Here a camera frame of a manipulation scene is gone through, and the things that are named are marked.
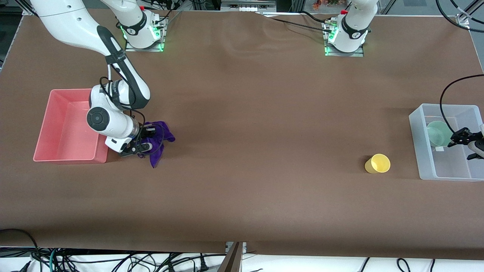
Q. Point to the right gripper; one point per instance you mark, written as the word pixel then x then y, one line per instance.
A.
pixel 146 132

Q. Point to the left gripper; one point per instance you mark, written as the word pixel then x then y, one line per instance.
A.
pixel 462 135

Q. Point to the purple cloth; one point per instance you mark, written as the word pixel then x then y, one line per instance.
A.
pixel 155 158

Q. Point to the green ceramic bowl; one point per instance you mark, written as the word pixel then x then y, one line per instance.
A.
pixel 438 134

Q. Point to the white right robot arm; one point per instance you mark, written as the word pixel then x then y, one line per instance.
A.
pixel 75 26

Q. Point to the yellow plastic cup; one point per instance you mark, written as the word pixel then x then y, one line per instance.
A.
pixel 379 163

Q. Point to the translucent plastic bin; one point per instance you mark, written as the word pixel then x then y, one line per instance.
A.
pixel 446 166

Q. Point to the pink plastic bin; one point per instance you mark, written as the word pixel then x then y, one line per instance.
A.
pixel 64 132

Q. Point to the grey power strip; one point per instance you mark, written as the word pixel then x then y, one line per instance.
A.
pixel 247 5

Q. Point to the black left camera bracket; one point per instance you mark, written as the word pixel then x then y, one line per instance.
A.
pixel 472 156

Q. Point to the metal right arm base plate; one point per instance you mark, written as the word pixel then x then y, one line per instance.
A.
pixel 159 47

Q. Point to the aluminium frame corner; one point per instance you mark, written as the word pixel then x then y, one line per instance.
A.
pixel 463 19

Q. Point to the metal table post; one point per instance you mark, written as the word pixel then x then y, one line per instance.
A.
pixel 231 260

